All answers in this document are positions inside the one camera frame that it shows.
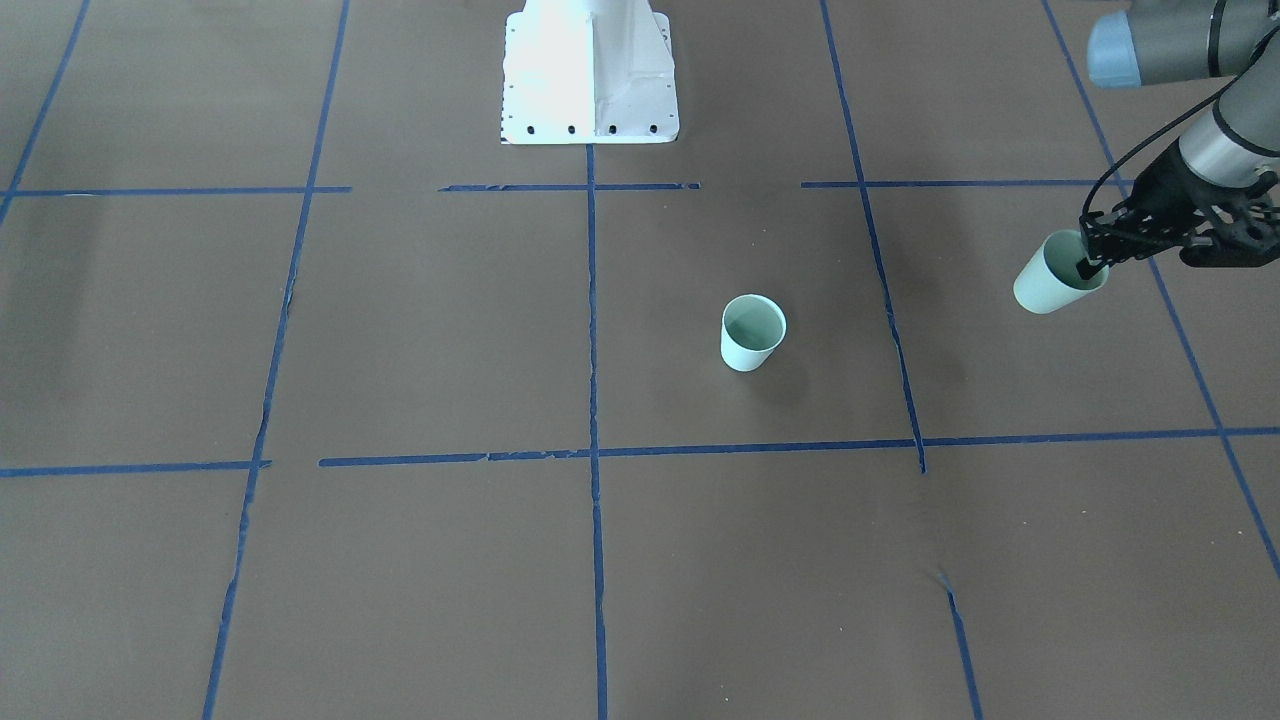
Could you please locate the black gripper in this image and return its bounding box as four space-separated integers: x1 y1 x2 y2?
1076 141 1242 281

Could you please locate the mint green cup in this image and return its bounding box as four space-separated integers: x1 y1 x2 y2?
719 293 788 372
1012 229 1110 315

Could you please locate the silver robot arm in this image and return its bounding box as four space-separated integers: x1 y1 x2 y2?
1076 1 1279 281

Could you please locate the brown paper table cover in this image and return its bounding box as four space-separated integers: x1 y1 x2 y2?
3 1 1277 719

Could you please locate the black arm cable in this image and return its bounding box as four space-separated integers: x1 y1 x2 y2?
1080 70 1251 225

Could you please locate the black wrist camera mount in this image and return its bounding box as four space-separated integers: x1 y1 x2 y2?
1179 169 1279 268

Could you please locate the white camera mast pedestal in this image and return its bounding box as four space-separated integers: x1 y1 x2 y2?
499 1 681 146

